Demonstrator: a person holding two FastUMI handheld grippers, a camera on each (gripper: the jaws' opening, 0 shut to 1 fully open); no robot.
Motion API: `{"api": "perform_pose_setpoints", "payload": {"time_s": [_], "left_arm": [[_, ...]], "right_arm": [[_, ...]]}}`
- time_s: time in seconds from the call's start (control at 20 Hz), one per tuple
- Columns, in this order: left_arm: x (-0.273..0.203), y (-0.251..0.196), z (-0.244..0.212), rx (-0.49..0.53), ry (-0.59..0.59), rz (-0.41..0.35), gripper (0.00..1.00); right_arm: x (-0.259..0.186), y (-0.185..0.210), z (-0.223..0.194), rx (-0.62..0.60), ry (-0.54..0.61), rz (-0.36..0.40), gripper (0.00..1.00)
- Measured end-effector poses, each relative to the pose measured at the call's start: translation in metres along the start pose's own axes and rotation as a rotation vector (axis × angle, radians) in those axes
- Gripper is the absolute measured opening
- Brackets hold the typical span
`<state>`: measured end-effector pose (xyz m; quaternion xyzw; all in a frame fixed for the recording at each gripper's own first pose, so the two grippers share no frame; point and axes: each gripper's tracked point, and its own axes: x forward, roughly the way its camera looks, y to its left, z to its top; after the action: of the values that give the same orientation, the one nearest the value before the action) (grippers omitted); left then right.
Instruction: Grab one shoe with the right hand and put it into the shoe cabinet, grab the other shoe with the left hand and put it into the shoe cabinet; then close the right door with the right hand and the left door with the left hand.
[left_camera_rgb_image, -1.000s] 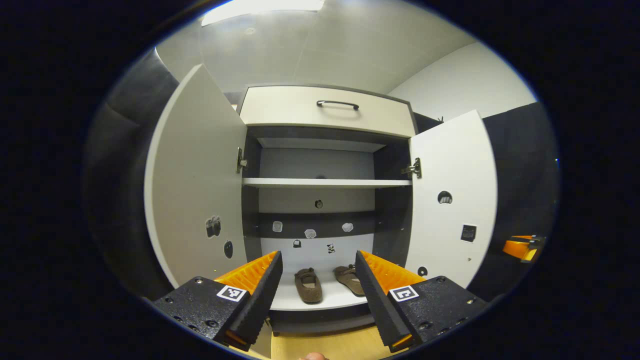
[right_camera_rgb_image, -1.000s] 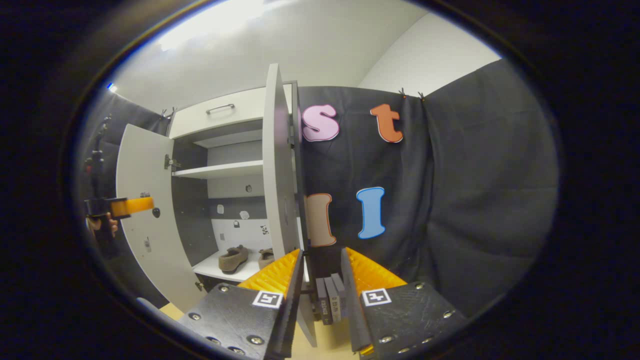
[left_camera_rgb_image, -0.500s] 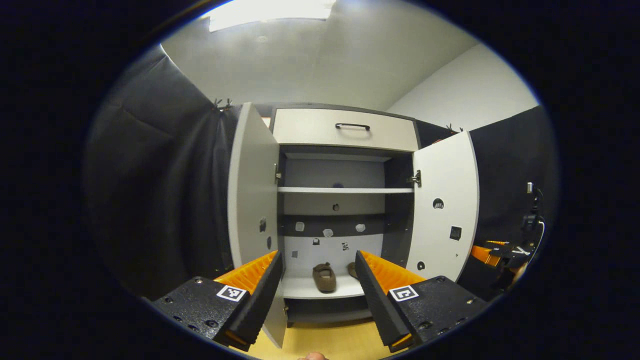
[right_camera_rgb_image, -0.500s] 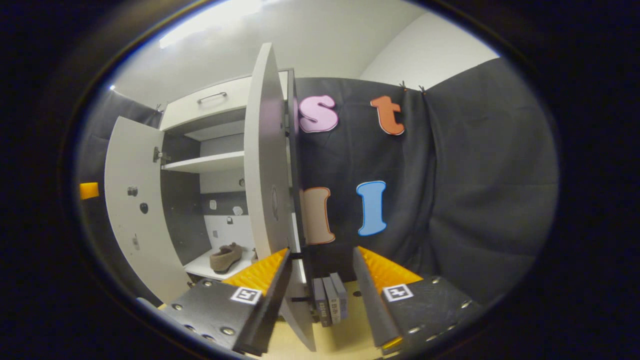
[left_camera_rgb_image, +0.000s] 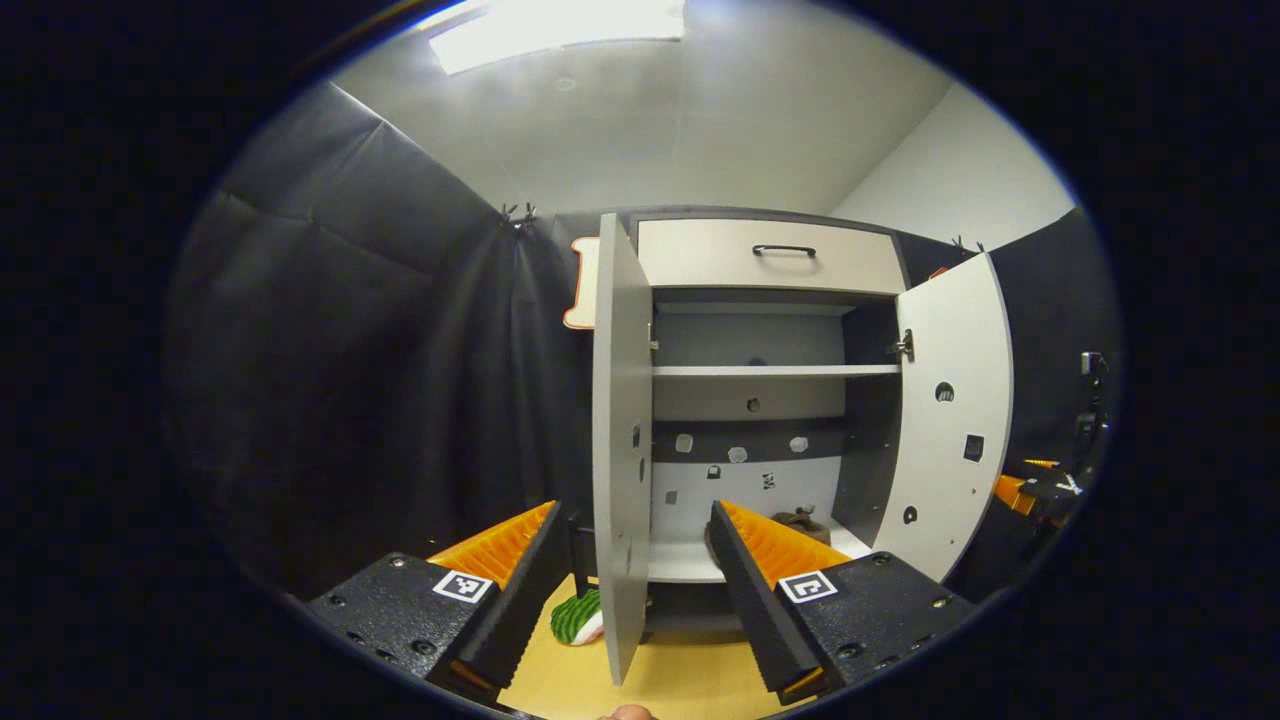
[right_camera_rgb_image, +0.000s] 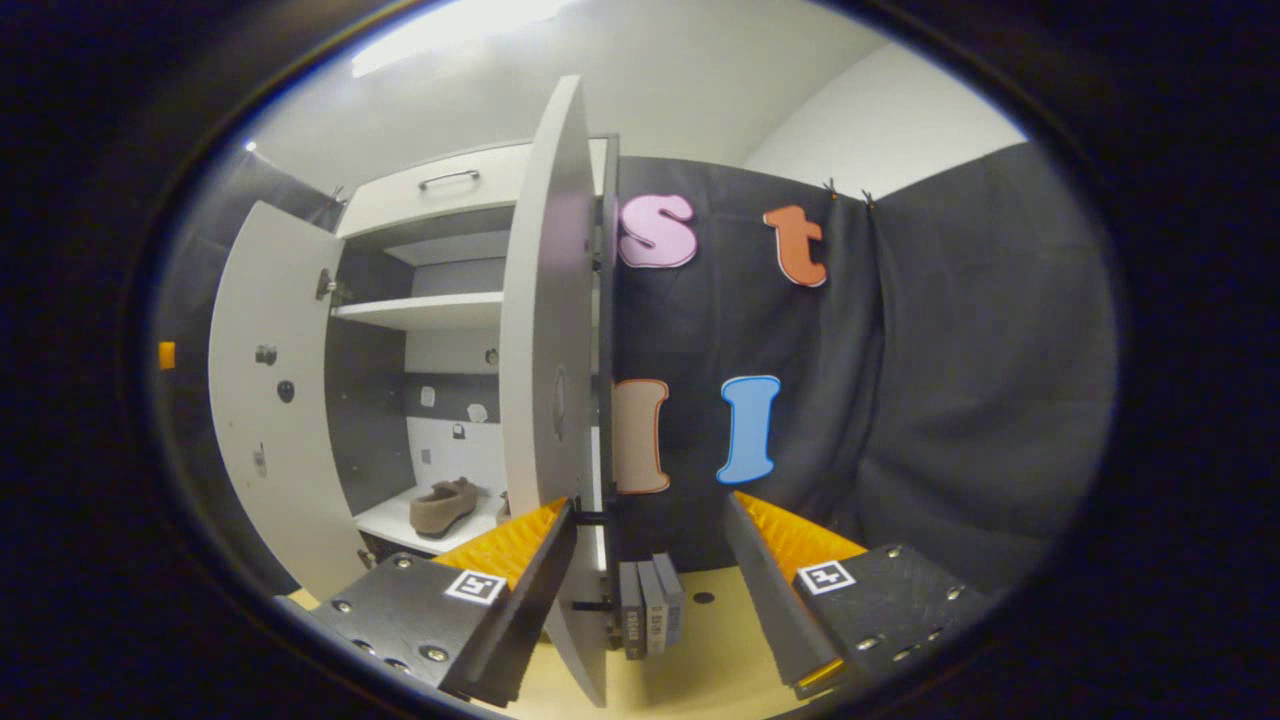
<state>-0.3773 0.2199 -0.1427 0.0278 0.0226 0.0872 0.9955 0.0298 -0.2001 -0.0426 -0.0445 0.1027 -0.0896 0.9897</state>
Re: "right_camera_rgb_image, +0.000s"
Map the white cabinet drawer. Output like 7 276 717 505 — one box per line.
335 138 609 239

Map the grey upright book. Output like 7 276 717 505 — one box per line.
618 560 646 661
638 558 666 656
652 553 686 646

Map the white cabinet door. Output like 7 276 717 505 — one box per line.
208 200 366 601
498 75 621 709

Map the white cabinet shelf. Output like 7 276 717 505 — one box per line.
330 291 504 332

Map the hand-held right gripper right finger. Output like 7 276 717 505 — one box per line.
722 490 996 701

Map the grey white shoe cabinet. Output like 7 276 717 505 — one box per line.
320 135 611 561

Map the black backdrop cloth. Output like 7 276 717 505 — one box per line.
150 140 1119 601

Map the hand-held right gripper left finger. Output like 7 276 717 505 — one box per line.
275 498 579 709

